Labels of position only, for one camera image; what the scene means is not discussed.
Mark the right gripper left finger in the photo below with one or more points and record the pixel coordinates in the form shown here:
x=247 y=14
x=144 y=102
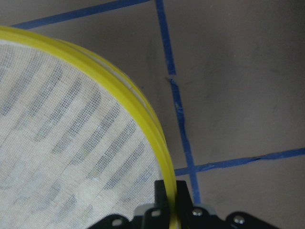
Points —
x=161 y=205

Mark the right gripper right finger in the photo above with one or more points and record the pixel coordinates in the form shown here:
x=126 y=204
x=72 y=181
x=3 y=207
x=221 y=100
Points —
x=186 y=211

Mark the yellow steamer basket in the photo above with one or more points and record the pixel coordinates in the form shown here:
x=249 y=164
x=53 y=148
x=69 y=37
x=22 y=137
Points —
x=78 y=139

